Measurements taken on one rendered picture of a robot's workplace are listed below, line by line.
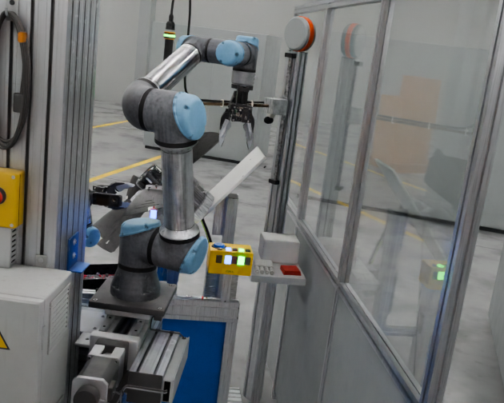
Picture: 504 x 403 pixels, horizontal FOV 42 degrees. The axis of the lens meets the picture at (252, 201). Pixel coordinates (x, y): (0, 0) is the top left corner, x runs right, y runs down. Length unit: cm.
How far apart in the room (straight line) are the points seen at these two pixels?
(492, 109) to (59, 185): 100
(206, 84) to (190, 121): 832
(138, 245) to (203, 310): 65
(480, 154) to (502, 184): 651
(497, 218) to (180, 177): 660
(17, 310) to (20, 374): 15
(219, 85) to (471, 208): 853
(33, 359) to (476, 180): 105
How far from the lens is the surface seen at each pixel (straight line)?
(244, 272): 241
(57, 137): 158
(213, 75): 996
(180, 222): 182
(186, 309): 248
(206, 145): 273
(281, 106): 304
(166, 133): 170
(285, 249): 296
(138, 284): 196
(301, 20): 307
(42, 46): 157
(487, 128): 152
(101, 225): 284
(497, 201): 806
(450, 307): 161
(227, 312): 250
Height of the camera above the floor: 182
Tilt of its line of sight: 14 degrees down
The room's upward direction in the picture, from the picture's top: 7 degrees clockwise
